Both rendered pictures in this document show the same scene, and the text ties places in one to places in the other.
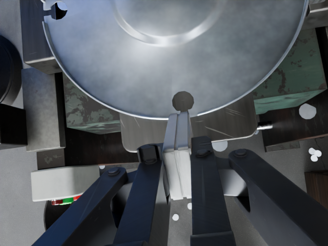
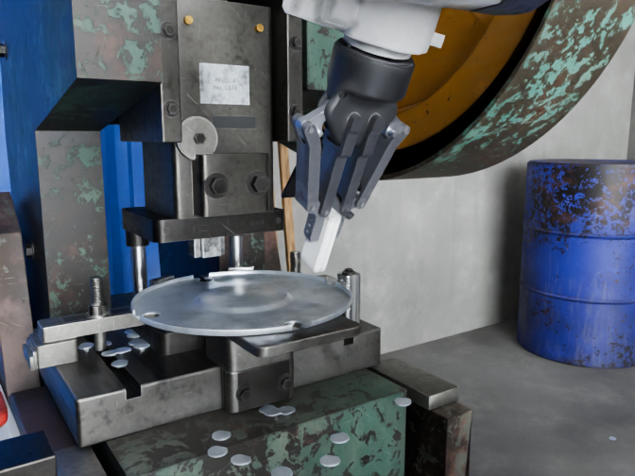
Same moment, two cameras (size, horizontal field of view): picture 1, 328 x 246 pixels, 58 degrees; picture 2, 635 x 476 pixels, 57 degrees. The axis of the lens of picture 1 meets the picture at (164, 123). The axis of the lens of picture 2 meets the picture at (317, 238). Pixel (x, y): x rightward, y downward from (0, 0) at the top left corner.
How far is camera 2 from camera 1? 0.62 m
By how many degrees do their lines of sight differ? 78
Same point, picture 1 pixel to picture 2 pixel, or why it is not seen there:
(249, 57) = (328, 306)
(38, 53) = (95, 391)
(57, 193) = not seen: outside the picture
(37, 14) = (87, 374)
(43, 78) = (75, 454)
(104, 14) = (197, 311)
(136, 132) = (265, 340)
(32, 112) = not seen: outside the picture
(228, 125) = (338, 326)
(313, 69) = (385, 383)
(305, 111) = (401, 401)
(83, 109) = (148, 459)
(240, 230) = not seen: outside the picture
